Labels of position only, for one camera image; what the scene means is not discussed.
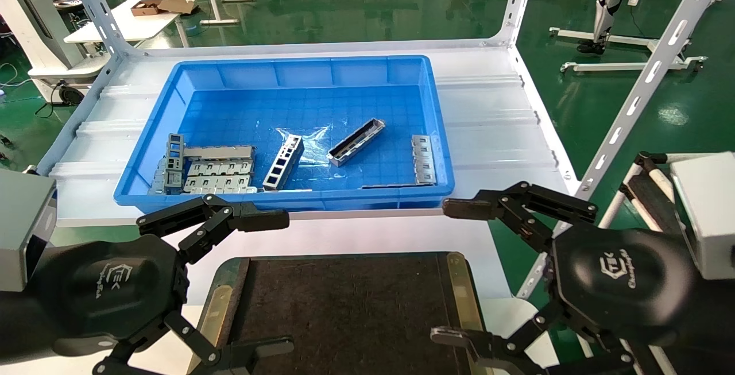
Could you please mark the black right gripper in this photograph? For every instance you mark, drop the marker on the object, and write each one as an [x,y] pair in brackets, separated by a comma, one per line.
[626,283]

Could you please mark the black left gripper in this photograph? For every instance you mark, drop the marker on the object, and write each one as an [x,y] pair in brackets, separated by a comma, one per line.
[109,289]

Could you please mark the long grey metal housing part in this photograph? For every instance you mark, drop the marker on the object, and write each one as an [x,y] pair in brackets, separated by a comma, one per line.
[356,142]

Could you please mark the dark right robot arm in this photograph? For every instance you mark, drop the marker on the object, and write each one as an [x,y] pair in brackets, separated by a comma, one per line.
[715,329]

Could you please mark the grey ladder-shaped metal part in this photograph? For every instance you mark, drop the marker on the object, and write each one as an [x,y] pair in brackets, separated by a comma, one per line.
[283,162]

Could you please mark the grey windowed metal cage part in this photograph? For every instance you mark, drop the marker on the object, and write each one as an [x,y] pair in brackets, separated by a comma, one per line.
[173,162]

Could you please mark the silver slotted metal plate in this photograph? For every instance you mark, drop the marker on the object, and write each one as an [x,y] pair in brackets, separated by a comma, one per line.
[221,167]
[221,184]

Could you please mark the black tray with brass rails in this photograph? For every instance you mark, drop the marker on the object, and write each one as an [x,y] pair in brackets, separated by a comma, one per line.
[344,312]

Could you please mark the clear plastic bag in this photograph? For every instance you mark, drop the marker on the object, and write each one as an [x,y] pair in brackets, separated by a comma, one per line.
[318,145]

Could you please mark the blue plastic bin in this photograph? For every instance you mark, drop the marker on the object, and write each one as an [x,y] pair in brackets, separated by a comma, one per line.
[344,105]

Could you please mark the white wheeled stand base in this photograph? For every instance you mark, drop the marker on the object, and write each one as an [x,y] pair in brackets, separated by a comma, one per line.
[626,66]

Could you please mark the white perforated shelving rack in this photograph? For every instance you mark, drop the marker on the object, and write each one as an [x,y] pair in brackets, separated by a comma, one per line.
[517,7]

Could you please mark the white table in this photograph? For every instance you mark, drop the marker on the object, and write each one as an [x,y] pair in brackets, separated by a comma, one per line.
[123,22]

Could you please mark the open cardboard box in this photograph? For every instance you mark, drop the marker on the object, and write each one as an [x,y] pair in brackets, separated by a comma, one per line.
[163,5]

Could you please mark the silver slotted metal bracket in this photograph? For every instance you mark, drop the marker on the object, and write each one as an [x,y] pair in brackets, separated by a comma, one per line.
[424,159]

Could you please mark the white tube frame black pads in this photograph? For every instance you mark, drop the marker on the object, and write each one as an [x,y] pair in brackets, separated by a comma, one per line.
[646,191]

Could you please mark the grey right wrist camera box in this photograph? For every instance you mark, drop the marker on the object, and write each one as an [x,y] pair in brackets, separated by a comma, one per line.
[706,214]

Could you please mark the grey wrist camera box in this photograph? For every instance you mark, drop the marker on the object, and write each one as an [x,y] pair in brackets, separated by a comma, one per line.
[706,214]
[20,220]

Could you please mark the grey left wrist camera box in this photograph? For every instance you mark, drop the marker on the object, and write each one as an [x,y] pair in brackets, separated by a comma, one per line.
[20,220]

